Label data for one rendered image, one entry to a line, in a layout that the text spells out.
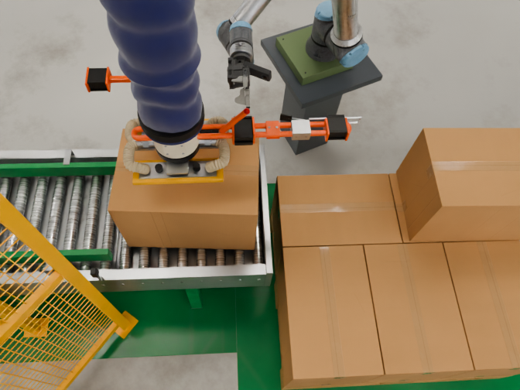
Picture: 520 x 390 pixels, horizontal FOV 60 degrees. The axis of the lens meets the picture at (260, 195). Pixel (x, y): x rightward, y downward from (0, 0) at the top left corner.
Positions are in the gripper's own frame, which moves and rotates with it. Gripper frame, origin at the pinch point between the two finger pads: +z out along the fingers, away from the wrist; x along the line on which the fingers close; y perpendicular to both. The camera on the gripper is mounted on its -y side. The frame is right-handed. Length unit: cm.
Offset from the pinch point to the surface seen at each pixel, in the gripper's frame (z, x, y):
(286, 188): 2, -74, -15
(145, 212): 32, -27, 43
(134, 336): 67, -117, 73
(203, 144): 12.2, -8.7, 17.8
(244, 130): 10.7, -3.0, 1.7
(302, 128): 9.9, -5.3, -19.7
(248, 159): 7.3, -31.3, 2.0
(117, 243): 29, -69, 70
